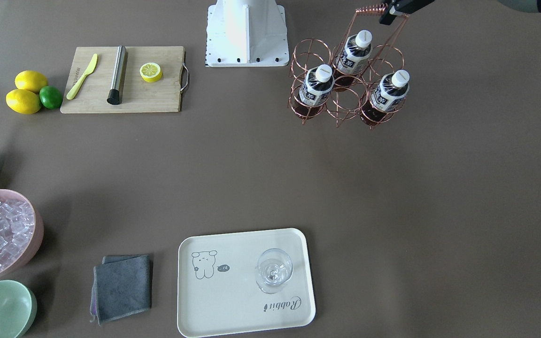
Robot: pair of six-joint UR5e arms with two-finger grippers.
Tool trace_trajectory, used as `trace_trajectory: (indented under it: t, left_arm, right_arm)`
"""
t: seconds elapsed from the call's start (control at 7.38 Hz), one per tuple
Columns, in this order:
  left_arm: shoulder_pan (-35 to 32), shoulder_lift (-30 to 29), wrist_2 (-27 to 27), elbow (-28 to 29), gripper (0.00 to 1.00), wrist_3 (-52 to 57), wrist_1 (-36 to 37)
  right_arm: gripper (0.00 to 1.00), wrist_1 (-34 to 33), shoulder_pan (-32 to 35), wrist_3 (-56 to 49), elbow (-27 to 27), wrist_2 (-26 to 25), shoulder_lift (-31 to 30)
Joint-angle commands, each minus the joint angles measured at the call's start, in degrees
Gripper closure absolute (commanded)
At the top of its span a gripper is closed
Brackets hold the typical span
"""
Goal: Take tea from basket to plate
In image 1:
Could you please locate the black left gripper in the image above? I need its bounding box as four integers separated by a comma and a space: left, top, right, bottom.
379, 0, 434, 25

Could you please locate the copper wire bottle basket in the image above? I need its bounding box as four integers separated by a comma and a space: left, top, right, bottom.
288, 2, 410, 126

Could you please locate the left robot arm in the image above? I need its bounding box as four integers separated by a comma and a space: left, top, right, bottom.
379, 0, 541, 25

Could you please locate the tea bottle rear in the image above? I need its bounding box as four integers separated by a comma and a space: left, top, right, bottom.
333, 30, 373, 90

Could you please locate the tea bottle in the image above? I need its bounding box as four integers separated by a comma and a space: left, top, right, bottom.
333, 30, 373, 90
292, 64, 335, 120

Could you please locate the tea bottle side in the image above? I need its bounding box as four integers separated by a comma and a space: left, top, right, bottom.
360, 70, 410, 127

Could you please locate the tea bottle front middle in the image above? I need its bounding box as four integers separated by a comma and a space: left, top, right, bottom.
292, 64, 335, 120

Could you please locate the bamboo cutting board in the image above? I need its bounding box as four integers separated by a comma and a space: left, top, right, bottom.
60, 46, 187, 114

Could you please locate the half lemon slice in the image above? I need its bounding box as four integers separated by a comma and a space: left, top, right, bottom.
139, 62, 162, 83

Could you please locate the clear wine glass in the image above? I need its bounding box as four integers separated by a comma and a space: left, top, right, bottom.
255, 248, 294, 294

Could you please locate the steel muddler black tip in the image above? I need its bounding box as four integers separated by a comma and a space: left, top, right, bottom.
107, 46, 127, 105

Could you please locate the cream rabbit tray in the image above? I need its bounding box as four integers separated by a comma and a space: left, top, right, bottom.
177, 228, 316, 338

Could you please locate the yellow plastic knife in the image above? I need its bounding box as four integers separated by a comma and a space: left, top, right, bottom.
66, 54, 98, 100

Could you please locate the green lime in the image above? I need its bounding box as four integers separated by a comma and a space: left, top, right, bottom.
39, 85, 63, 109

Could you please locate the whole yellow lemon upper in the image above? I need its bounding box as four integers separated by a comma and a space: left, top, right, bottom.
14, 70, 49, 94

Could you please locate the whole yellow lemon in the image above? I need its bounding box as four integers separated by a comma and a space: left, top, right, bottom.
6, 89, 41, 114
14, 70, 49, 94

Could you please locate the whole yellow lemon lower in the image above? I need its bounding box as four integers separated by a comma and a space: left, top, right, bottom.
6, 89, 41, 114

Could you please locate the grey folded cloth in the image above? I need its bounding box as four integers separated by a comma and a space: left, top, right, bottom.
90, 254, 152, 325

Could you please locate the pink bowl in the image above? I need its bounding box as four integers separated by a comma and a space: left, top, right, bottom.
0, 190, 44, 278

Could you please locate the mint green bowl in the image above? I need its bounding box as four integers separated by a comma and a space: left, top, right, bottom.
0, 280, 38, 338

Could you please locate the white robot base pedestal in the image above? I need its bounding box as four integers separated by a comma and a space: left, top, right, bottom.
205, 0, 290, 67

